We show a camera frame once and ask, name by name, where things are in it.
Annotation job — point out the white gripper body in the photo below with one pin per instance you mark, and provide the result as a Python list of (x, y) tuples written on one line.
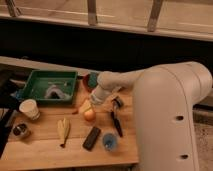
[(98, 96)]

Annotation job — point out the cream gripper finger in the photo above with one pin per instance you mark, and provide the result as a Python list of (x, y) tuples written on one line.
[(85, 107)]

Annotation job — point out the yellow-red apple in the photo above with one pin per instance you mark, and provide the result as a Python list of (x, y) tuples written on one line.
[(90, 115)]

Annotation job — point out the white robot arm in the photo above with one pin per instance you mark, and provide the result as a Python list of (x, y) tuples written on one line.
[(163, 100)]

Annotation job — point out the orange carrot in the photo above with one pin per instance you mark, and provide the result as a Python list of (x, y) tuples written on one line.
[(75, 111)]

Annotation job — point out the brown bowl with sponge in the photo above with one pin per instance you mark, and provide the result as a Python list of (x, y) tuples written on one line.
[(90, 81)]

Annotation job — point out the black remote control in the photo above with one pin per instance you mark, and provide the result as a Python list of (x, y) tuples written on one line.
[(91, 138)]

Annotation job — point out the clear plastic bag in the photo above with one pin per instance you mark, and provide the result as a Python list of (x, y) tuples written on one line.
[(54, 92)]

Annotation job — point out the blue plastic cup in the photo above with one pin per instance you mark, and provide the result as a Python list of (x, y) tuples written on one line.
[(109, 142)]

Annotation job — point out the green plastic tray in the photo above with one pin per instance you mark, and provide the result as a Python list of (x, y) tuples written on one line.
[(40, 80)]

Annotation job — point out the white paper cup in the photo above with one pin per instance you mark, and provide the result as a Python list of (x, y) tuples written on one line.
[(30, 109)]

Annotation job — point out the small metal tin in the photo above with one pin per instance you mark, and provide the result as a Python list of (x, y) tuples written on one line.
[(21, 131)]

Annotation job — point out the black stand at left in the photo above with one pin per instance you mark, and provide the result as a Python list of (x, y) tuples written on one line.
[(8, 104)]

